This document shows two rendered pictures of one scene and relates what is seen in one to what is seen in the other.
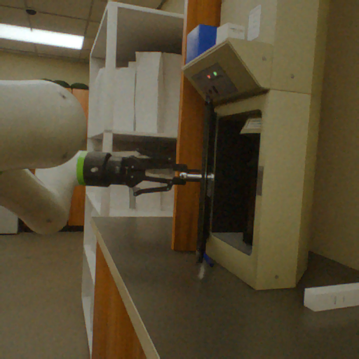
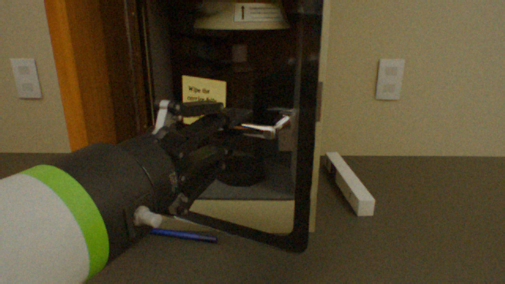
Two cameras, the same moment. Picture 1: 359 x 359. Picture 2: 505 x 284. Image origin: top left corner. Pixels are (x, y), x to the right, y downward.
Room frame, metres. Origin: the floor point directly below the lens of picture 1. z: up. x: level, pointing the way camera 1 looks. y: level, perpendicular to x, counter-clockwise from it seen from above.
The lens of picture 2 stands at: (0.77, 0.42, 1.35)
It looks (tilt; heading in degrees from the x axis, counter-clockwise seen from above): 21 degrees down; 290
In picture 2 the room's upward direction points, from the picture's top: straight up
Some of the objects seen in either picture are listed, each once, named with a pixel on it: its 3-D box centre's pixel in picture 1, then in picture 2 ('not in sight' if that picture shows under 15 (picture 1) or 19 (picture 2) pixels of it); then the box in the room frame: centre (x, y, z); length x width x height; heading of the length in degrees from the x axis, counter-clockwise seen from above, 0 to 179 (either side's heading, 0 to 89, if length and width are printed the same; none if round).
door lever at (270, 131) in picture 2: (192, 175); (252, 125); (0.93, -0.03, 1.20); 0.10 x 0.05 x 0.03; 173
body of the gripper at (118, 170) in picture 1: (127, 171); (155, 170); (0.97, 0.14, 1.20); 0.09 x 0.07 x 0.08; 84
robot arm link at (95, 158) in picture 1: (99, 169); (99, 204); (0.98, 0.22, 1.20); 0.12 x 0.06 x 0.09; 174
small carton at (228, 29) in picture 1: (230, 40); not in sight; (0.95, -0.10, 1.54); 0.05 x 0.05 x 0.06; 27
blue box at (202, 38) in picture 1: (208, 48); not in sight; (1.08, -0.05, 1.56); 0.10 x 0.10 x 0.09; 19
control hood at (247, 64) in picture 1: (219, 76); not in sight; (0.99, -0.08, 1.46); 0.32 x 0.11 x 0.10; 19
